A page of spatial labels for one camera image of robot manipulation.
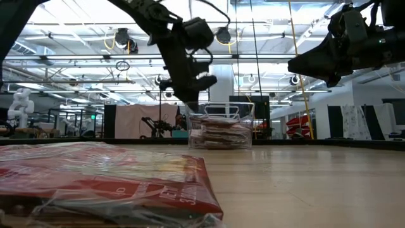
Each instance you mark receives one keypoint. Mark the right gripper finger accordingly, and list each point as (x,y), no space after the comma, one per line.
(316,63)

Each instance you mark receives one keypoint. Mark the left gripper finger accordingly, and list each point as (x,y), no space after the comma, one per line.
(192,103)

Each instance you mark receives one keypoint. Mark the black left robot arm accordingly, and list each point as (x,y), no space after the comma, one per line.
(148,12)

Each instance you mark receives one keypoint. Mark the black background robot arm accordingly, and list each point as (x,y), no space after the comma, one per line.
(158,125)

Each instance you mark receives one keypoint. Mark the long ceiling light strip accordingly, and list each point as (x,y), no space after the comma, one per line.
(79,57)
(316,91)

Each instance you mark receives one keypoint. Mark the teal box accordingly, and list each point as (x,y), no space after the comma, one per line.
(178,134)

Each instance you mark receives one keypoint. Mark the white pillar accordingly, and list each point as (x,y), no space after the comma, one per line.
(225,82)

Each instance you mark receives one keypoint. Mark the clear plastic basket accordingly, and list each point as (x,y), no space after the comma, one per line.
(246,111)

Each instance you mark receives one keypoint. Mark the beige cloth partition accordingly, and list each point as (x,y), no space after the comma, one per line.
(133,120)

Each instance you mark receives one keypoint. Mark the black upright panel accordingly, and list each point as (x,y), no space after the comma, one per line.
(371,123)
(334,123)

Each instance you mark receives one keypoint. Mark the dark monitor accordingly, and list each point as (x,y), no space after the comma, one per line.
(399,111)

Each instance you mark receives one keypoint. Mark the white patterned cloth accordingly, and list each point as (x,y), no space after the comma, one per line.
(351,123)

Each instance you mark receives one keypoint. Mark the plain white cloth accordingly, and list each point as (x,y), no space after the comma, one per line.
(387,120)

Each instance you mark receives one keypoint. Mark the black cabinet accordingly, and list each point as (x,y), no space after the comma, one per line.
(262,117)

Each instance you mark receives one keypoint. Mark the narrow black panel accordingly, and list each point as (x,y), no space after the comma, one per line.
(109,122)

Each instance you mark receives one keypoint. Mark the wooden workbench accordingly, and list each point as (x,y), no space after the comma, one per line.
(38,131)

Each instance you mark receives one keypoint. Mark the white humanoid robot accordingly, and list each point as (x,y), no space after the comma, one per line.
(20,107)

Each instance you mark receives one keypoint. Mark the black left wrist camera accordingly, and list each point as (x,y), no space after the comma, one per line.
(205,83)

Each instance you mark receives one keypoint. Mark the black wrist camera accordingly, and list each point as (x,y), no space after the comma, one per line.
(348,22)
(205,83)

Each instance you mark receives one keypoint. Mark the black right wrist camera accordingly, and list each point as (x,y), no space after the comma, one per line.
(348,22)

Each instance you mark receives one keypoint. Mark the black aluminium table frame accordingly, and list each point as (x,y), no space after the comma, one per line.
(316,142)

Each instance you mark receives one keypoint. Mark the black frame workstation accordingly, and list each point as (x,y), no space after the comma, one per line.
(58,123)

